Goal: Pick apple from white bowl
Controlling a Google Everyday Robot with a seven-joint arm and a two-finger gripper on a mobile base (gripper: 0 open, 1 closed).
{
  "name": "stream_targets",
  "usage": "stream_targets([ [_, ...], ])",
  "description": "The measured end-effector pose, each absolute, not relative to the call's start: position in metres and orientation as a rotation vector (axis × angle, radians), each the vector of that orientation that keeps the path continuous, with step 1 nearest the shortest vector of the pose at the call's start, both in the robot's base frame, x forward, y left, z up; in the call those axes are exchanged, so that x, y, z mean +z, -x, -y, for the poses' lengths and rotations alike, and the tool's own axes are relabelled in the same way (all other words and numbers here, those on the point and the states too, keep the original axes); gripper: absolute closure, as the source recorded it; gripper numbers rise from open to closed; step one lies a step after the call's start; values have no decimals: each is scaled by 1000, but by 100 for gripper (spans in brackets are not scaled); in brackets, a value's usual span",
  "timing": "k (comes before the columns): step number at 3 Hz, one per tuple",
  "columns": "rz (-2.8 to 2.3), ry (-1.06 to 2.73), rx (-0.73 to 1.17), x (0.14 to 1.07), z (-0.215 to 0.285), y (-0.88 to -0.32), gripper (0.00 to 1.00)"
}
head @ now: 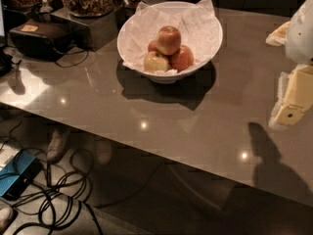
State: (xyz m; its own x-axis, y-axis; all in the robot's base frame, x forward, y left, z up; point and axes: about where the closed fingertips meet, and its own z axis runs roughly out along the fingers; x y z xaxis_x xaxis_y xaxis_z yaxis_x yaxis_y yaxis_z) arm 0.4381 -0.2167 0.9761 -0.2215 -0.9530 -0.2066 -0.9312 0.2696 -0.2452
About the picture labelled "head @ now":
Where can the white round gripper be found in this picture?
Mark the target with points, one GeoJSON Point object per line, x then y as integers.
{"type": "Point", "coordinates": [300, 38]}

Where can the red apple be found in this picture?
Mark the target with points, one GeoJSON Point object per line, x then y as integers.
{"type": "Point", "coordinates": [152, 46]}
{"type": "Point", "coordinates": [182, 59]}
{"type": "Point", "coordinates": [168, 40]}

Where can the white bowl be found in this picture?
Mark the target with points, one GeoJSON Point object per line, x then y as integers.
{"type": "Point", "coordinates": [208, 46]}

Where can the yellow-green front apple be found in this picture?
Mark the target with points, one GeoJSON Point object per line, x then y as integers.
{"type": "Point", "coordinates": [155, 61]}

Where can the red back apple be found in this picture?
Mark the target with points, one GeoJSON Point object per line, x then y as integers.
{"type": "Point", "coordinates": [152, 46]}

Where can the white paper liner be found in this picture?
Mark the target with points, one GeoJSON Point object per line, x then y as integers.
{"type": "Point", "coordinates": [143, 30]}

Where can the grey metal stand block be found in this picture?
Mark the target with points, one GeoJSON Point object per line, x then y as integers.
{"type": "Point", "coordinates": [90, 33]}

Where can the white shoe under table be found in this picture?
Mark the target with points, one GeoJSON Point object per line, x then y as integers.
{"type": "Point", "coordinates": [57, 146]}

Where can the black device with label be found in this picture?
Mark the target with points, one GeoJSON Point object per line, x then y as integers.
{"type": "Point", "coordinates": [43, 41]}

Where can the metal scoop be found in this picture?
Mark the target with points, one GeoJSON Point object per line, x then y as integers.
{"type": "Point", "coordinates": [45, 7]}

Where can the blue box on floor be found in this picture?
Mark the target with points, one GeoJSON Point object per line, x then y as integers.
{"type": "Point", "coordinates": [17, 174]}

